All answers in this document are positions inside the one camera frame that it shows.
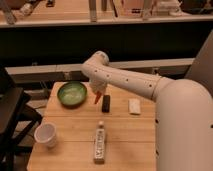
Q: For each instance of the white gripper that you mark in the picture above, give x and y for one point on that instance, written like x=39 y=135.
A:
x=97 y=86

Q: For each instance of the green ceramic bowl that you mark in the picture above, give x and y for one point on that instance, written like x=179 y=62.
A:
x=72 y=94

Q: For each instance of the white sauce bottle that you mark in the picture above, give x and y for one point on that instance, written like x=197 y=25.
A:
x=99 y=144

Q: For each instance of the grey panel board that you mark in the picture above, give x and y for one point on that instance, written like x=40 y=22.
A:
x=201 y=69

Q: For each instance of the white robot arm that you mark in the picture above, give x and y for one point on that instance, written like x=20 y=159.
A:
x=184 y=113

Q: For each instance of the orange pepper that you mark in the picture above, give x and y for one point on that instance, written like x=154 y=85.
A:
x=98 y=96

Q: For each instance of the white paper cup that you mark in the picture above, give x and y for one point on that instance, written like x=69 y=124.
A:
x=46 y=134

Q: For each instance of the black side stand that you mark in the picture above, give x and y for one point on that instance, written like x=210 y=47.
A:
x=16 y=120

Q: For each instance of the black rectangular block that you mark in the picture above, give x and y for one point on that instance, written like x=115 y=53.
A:
x=106 y=104

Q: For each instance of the long grey shelf beam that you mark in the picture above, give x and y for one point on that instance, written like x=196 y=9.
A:
x=28 y=74

